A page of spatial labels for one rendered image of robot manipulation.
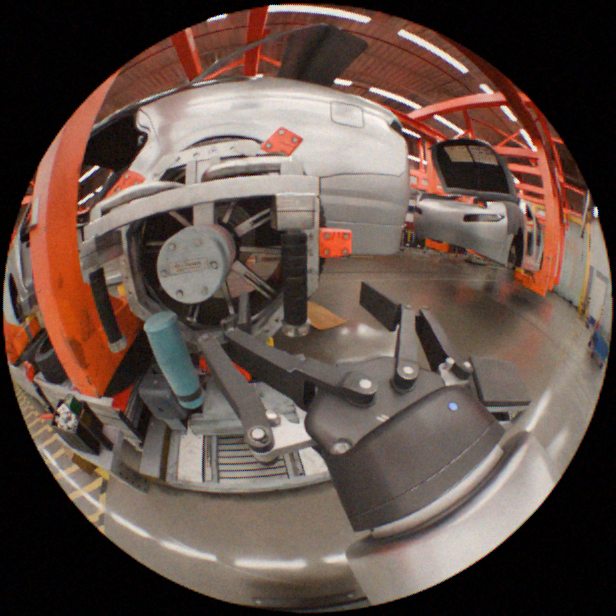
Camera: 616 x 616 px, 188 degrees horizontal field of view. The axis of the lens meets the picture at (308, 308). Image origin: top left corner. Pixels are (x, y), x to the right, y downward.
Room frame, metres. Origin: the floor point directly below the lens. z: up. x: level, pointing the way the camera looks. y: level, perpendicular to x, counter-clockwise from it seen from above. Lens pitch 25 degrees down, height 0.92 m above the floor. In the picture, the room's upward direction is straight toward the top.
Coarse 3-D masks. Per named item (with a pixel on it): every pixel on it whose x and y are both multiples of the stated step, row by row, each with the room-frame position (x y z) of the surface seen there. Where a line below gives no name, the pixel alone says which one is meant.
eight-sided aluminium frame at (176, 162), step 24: (216, 144) 0.44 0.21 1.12; (240, 144) 0.45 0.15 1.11; (168, 168) 0.41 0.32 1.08; (312, 240) 0.50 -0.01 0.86; (120, 264) 0.37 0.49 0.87; (312, 264) 0.50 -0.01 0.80; (144, 288) 0.43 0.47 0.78; (312, 288) 0.49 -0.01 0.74; (144, 312) 0.38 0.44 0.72; (192, 336) 0.44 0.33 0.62; (216, 336) 0.44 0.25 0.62; (264, 336) 0.46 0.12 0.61
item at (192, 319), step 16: (176, 176) 0.49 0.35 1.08; (144, 224) 0.46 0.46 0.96; (160, 224) 0.58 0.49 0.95; (192, 224) 0.53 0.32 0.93; (224, 224) 0.54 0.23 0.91; (240, 224) 0.55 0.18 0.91; (256, 224) 0.57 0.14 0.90; (144, 240) 0.47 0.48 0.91; (160, 240) 0.60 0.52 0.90; (240, 240) 0.56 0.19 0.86; (144, 256) 0.47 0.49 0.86; (144, 272) 0.46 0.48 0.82; (240, 272) 0.55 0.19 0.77; (160, 288) 0.48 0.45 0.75; (224, 288) 0.54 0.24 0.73; (256, 288) 0.56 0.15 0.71; (272, 288) 0.58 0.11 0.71; (160, 304) 0.46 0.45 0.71; (176, 304) 0.52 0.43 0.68; (192, 304) 0.51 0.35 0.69; (208, 304) 0.64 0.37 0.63; (224, 304) 0.67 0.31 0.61; (256, 304) 0.61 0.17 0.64; (192, 320) 0.50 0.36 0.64; (208, 320) 0.53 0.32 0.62
